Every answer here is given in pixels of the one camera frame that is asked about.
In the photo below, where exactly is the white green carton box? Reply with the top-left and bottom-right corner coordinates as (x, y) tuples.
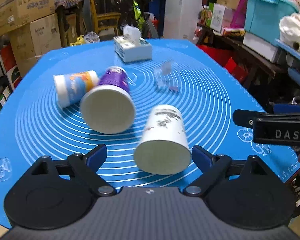
(206, 3), (225, 33)

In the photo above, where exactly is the dark wooden side table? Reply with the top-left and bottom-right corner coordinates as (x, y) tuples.
(195, 23), (289, 90)

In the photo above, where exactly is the wooden chair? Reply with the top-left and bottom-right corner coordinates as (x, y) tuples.
(89, 0), (121, 36)

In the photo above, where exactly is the teal plastic storage bin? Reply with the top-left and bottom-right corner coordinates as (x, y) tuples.
(244, 0), (299, 45)

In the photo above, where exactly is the clear plastic cup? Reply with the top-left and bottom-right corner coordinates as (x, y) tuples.
(153, 60), (179, 93)

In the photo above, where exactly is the white chest freezer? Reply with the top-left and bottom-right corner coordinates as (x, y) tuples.
(163, 0), (203, 42)

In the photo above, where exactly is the blue cartoon paper cup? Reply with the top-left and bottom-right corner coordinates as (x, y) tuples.
(53, 70), (99, 108)

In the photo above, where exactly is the white ink-print paper cup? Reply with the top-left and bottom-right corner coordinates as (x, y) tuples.
(134, 105), (191, 175)

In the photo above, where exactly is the large lower cardboard box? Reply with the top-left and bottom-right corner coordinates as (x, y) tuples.
(8, 14), (62, 77)

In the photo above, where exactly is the black green bicycle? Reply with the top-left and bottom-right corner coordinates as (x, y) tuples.
(110, 0), (159, 39)

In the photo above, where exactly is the white tissue box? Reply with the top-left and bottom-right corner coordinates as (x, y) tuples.
(114, 25), (152, 63)

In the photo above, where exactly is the white plastic bag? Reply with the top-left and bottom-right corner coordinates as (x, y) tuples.
(279, 13), (300, 53)

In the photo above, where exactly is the purple paper cup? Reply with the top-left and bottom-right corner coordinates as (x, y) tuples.
(79, 66), (135, 134)

